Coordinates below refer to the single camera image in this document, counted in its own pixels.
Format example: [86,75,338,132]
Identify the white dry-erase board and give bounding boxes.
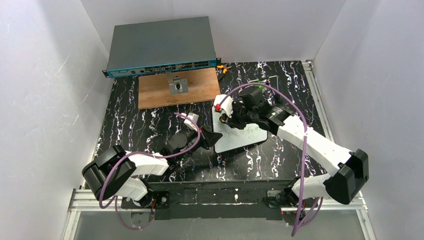
[212,111,268,154]

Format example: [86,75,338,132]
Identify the yellow whiteboard eraser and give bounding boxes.
[219,114,231,125]

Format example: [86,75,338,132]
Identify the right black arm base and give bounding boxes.
[262,177,320,227]

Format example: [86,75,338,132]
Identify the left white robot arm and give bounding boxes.
[81,127,223,208]

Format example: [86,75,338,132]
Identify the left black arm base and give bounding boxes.
[121,191,170,210]

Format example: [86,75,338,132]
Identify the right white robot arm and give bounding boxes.
[213,82,369,206]

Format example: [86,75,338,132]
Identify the metal whiteboard stand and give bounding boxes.
[257,75,280,91]

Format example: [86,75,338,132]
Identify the green white marker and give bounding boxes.
[249,78,270,89]

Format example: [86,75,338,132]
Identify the brown wooden board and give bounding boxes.
[138,68,221,110]

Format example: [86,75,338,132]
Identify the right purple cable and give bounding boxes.
[215,82,324,238]

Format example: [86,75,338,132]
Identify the purple cable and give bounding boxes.
[98,112,202,231]
[215,82,324,238]

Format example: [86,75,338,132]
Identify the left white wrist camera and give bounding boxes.
[182,112,199,131]

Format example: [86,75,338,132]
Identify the orange handled pliers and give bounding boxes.
[217,63,232,81]

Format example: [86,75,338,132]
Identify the grey metal bracket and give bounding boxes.
[165,72,189,95]

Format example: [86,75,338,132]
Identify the grey network switch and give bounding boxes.
[103,16,221,78]

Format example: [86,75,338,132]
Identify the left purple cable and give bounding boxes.
[98,112,202,231]

